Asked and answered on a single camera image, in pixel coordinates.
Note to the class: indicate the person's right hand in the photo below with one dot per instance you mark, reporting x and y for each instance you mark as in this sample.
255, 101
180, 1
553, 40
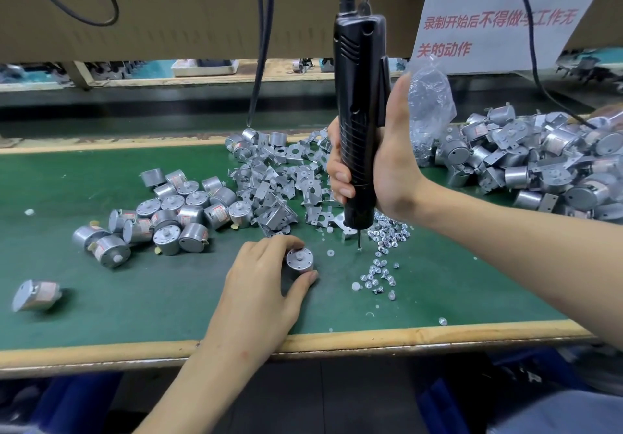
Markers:
399, 161

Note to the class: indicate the person's left hand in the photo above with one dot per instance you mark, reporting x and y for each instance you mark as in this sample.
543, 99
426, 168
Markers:
258, 307

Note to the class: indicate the silver round motor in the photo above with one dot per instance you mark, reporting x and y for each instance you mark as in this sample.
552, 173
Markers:
300, 259

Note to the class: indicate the black electric screwdriver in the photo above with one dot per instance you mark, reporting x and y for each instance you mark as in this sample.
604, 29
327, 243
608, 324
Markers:
360, 88

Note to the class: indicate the pile of metal brackets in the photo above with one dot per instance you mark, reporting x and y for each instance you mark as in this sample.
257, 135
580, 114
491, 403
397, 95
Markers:
282, 176

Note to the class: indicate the pile of silver motors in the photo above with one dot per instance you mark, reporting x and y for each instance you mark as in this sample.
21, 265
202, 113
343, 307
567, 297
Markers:
161, 219

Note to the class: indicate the pile of assembled motors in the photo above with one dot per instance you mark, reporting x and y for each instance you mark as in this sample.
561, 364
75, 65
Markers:
531, 156

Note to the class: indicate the person's right forearm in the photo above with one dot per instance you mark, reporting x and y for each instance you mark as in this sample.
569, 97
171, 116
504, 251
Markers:
531, 253

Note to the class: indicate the person's left forearm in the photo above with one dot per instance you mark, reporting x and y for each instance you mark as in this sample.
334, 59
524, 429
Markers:
200, 400

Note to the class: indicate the small clear plastic bag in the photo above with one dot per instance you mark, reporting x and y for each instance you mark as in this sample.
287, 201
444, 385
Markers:
430, 98

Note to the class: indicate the scatter of small silver screws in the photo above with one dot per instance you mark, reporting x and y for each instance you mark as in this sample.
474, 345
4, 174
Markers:
380, 244

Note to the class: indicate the white paper sign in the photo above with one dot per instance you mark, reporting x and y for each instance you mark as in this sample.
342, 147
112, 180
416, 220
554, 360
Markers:
506, 10

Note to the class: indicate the blue plastic bin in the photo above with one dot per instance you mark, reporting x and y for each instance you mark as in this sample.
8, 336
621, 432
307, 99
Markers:
73, 404

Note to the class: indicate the dark blue crate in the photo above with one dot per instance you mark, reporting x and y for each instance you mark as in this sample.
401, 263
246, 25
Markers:
477, 395

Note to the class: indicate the brown back panel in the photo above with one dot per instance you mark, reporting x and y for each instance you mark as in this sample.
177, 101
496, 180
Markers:
195, 10

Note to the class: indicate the green bench mat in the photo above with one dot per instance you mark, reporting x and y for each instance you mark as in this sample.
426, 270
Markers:
39, 176

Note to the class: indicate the grey blue trousers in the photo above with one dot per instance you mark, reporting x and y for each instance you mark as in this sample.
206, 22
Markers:
555, 414

